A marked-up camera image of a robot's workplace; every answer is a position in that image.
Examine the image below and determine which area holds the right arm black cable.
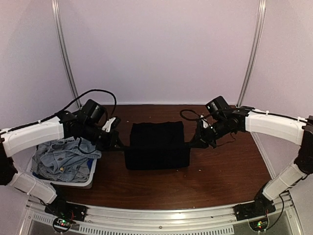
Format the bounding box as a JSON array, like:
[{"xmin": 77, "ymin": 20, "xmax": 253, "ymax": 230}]
[{"xmin": 179, "ymin": 109, "xmax": 203, "ymax": 122}]

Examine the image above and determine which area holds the white laundry basket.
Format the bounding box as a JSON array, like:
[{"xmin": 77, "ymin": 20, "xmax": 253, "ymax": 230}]
[{"xmin": 25, "ymin": 137, "xmax": 97, "ymax": 189}]

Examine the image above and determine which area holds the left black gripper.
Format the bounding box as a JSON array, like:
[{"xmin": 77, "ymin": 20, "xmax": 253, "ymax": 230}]
[{"xmin": 82, "ymin": 122, "xmax": 125, "ymax": 152}]

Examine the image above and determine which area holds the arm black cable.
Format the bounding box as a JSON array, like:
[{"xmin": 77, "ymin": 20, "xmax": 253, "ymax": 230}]
[
  {"xmin": 55, "ymin": 89, "xmax": 117, "ymax": 118},
  {"xmin": 179, "ymin": 109, "xmax": 203, "ymax": 122}
]

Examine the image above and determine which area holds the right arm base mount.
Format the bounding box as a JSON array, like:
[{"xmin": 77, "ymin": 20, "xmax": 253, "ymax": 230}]
[{"xmin": 233, "ymin": 201, "xmax": 276, "ymax": 221}]

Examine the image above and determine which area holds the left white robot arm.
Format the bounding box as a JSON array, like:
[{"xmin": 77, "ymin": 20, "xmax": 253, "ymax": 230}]
[{"xmin": 0, "ymin": 99, "xmax": 123, "ymax": 217}]

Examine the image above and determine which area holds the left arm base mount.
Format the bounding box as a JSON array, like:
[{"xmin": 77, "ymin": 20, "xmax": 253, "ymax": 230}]
[{"xmin": 45, "ymin": 202, "xmax": 87, "ymax": 222}]

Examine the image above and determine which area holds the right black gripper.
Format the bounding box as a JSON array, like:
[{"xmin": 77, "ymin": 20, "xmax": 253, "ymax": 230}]
[{"xmin": 188, "ymin": 118, "xmax": 229, "ymax": 149}]

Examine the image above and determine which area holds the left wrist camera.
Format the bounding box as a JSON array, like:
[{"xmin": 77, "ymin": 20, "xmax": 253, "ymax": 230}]
[{"xmin": 102, "ymin": 117, "xmax": 121, "ymax": 133}]

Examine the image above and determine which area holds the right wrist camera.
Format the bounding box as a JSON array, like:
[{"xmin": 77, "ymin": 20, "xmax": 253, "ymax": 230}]
[{"xmin": 200, "ymin": 115, "xmax": 210, "ymax": 129}]

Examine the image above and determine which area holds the black t-shirt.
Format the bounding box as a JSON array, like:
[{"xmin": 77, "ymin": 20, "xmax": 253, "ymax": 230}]
[{"xmin": 124, "ymin": 121, "xmax": 191, "ymax": 170}]

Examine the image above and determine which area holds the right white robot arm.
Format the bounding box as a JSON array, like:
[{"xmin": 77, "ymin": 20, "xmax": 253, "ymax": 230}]
[{"xmin": 189, "ymin": 96, "xmax": 313, "ymax": 216}]

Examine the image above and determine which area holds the aluminium frame post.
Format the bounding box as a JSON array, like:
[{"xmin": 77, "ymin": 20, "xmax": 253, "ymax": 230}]
[
  {"xmin": 51, "ymin": 0, "xmax": 78, "ymax": 98},
  {"xmin": 236, "ymin": 0, "xmax": 267, "ymax": 107}
]

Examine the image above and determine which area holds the light blue denim garment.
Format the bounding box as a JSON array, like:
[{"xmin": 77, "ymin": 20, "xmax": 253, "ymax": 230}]
[{"xmin": 31, "ymin": 137, "xmax": 103, "ymax": 184}]

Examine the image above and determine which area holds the left aluminium frame post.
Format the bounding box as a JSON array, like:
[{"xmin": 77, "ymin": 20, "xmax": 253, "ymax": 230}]
[{"xmin": 51, "ymin": 0, "xmax": 78, "ymax": 98}]

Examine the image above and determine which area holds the right aluminium frame post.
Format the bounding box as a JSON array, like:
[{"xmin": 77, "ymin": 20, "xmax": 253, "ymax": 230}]
[{"xmin": 236, "ymin": 0, "xmax": 267, "ymax": 107}]

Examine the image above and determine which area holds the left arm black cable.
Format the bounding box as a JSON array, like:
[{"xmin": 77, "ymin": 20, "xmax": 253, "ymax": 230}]
[{"xmin": 55, "ymin": 89, "xmax": 117, "ymax": 118}]

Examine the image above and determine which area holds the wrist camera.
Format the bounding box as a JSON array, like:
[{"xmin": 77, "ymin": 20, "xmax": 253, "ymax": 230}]
[
  {"xmin": 200, "ymin": 115, "xmax": 210, "ymax": 129},
  {"xmin": 102, "ymin": 117, "xmax": 121, "ymax": 133}
]

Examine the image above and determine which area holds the front aluminium rail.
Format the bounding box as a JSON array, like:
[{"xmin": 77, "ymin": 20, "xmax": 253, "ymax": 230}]
[{"xmin": 24, "ymin": 192, "xmax": 298, "ymax": 235}]

